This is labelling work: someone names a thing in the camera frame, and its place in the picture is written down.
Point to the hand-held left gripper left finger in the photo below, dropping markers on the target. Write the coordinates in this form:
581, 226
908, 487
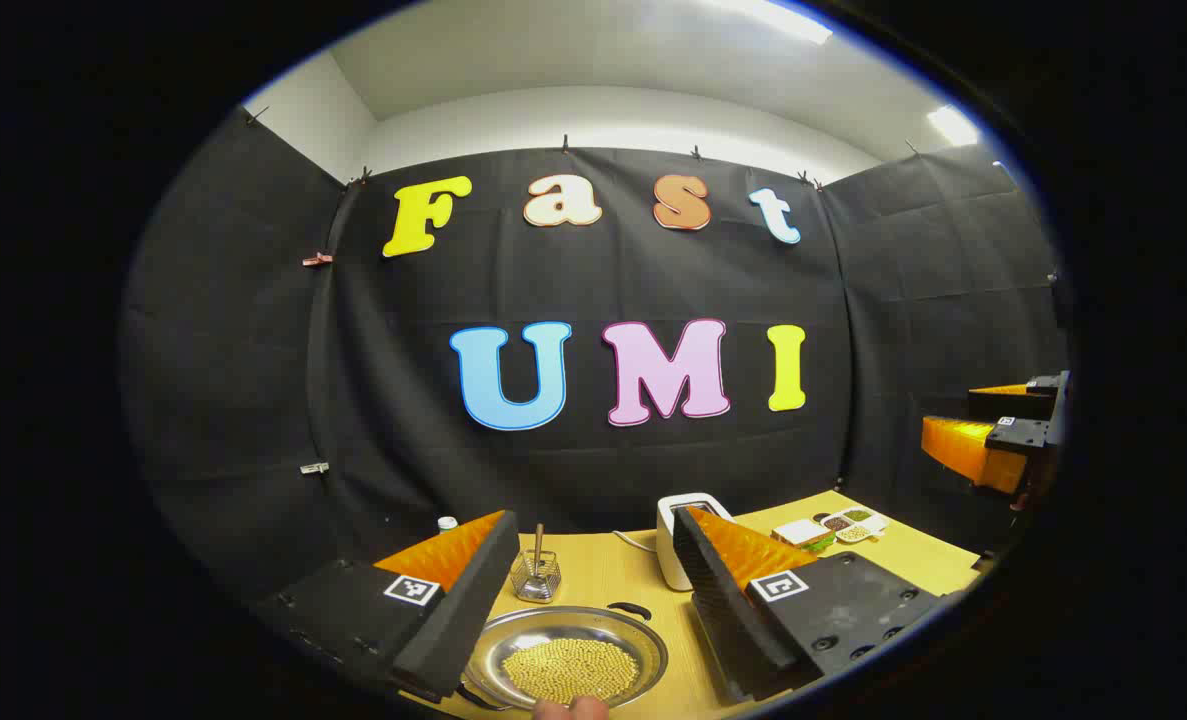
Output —
463, 615

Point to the white toaster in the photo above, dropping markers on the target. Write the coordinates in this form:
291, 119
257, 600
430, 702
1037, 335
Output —
667, 550

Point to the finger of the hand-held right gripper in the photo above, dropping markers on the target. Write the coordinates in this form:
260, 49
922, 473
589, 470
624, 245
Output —
1013, 405
963, 450

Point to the small heap of soybeans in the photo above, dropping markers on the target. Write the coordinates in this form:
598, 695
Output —
853, 534

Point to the silver cloth clip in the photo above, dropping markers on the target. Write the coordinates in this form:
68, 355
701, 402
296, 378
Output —
314, 467

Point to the copper cloth clip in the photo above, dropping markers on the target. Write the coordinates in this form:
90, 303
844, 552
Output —
317, 259

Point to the sandwich with lettuce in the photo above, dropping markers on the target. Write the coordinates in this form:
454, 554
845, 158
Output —
798, 531

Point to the pile of yellow soybeans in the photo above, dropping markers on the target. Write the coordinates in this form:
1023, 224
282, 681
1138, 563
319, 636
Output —
568, 670

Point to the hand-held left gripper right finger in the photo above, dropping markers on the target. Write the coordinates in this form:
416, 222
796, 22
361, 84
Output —
728, 620

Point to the white divided dish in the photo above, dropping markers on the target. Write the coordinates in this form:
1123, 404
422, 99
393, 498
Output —
878, 520

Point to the black backdrop cloth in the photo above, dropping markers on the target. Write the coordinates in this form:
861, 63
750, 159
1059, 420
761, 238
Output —
353, 400

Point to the stainless steel pot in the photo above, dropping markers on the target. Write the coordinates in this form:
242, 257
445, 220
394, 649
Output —
553, 625

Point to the small heap of red beans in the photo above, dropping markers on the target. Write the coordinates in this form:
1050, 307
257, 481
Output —
837, 523

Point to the square ceiling light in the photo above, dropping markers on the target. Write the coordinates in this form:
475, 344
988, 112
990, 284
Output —
953, 125

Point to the long ceiling light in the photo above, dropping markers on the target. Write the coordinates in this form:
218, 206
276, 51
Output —
783, 20

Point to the wooden stick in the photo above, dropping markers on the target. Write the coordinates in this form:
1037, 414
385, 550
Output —
539, 540

